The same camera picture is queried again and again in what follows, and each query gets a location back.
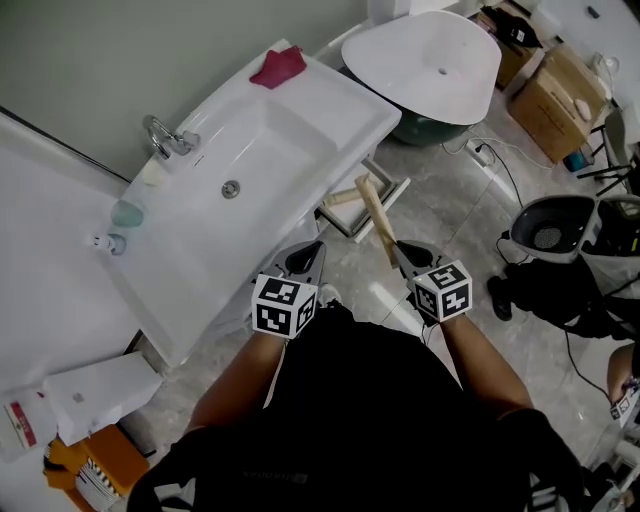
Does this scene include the person's right forearm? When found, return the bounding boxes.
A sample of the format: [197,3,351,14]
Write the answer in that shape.
[439,313,534,416]

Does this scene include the white cable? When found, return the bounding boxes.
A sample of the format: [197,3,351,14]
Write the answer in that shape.
[439,134,556,171]

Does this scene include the teal blue container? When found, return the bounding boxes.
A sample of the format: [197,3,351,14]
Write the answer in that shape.
[564,149,596,174]

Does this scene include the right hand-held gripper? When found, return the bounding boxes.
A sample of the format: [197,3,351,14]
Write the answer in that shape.
[397,239,474,323]

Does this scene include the white open drawer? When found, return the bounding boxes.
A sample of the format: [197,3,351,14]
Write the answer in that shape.
[315,154,412,244]

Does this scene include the black white striped pillow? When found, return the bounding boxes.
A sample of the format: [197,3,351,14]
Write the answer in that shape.
[74,457,121,511]

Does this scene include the red cloth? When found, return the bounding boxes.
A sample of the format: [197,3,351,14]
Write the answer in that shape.
[249,45,307,91]

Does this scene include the white power strip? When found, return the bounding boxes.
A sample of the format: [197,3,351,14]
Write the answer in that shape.
[464,137,496,166]

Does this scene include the small cardboard box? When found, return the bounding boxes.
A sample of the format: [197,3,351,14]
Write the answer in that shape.
[477,4,544,91]

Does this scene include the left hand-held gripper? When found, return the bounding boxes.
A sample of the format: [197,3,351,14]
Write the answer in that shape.
[251,240,327,341]

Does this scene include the cream cup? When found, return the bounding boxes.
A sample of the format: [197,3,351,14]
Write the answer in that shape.
[139,160,165,187]

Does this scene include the orange sofa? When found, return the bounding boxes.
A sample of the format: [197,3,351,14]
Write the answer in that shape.
[43,423,151,512]

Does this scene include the black cable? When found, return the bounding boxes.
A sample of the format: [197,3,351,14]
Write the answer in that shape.
[474,142,526,206]

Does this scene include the black metal frame chair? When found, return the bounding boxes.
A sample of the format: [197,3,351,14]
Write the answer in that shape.
[577,107,640,196]

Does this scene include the person's black clothing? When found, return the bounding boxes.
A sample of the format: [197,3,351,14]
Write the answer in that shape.
[127,304,586,512]

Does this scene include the white ceramic sink top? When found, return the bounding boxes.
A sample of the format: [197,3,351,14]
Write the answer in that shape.
[102,38,404,369]

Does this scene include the dark green pedestal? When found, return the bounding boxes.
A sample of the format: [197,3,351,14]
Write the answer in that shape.
[387,107,469,148]

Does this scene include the person's left forearm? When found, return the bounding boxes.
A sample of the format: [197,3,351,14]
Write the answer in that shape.
[187,332,286,436]

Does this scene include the grey white machine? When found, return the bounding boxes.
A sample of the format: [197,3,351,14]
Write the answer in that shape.
[509,194,601,265]

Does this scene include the chrome faucet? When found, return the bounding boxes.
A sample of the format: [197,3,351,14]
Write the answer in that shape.
[142,114,202,161]

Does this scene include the water bottle with red label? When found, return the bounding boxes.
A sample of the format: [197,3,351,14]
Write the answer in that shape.
[0,384,56,464]

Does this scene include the green translucent cup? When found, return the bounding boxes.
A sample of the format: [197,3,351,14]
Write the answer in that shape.
[110,198,145,229]

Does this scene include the white soap dispenser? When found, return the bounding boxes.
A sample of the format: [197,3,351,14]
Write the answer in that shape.
[84,232,127,256]

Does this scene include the large cardboard box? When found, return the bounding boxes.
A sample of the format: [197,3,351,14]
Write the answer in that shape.
[509,43,609,165]

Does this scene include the large white freestanding basin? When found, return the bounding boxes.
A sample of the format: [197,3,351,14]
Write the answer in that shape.
[341,10,503,126]

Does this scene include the white furniture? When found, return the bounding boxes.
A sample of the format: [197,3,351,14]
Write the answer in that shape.
[367,0,481,24]

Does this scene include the white water dispenser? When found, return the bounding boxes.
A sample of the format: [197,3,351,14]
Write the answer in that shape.
[42,349,165,447]

